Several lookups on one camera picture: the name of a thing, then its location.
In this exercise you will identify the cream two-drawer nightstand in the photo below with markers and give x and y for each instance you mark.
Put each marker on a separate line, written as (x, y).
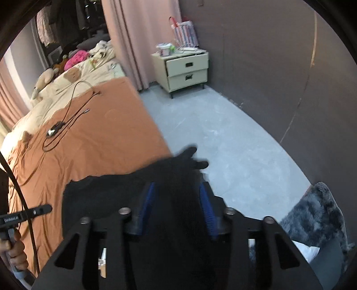
(184, 75)

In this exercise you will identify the beige plush toy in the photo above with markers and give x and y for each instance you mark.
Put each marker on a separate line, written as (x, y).
(43, 80)

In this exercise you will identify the pink plush toy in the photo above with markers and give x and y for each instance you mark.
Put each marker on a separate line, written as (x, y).
(76, 58)

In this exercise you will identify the grey pillow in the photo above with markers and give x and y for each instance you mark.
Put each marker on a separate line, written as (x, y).
(93, 41)

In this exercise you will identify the striped gift bag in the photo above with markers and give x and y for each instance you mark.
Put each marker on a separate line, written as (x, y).
(185, 32)

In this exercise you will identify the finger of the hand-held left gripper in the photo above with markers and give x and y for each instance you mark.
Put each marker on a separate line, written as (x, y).
(36, 210)

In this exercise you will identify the white cloth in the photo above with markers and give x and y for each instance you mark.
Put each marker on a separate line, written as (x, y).
(305, 251)

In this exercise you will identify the black garment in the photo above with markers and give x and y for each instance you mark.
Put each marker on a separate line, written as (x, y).
(178, 181)

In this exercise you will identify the white plastic container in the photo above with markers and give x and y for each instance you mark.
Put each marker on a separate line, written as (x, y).
(165, 49)

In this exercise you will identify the dark hanging clothes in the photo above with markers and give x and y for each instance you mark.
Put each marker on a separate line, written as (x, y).
(75, 14)

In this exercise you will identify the black charger device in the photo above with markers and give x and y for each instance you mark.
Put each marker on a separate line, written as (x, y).
(54, 129)

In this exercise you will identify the grey fluffy rug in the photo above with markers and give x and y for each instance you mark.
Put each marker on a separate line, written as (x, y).
(315, 212)

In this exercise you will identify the person's left hand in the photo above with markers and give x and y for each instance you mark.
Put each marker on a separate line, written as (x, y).
(18, 253)

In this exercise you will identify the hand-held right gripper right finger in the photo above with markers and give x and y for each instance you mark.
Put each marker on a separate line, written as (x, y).
(207, 212)

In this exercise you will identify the pink curtain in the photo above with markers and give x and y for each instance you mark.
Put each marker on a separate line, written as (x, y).
(131, 41)
(11, 94)

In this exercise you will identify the orange bed sheet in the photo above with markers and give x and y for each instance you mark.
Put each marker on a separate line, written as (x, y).
(111, 133)

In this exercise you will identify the floral hanging cloth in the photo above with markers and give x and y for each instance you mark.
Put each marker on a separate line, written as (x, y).
(44, 26)

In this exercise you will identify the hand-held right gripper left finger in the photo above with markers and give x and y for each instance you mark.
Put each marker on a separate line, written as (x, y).
(146, 206)

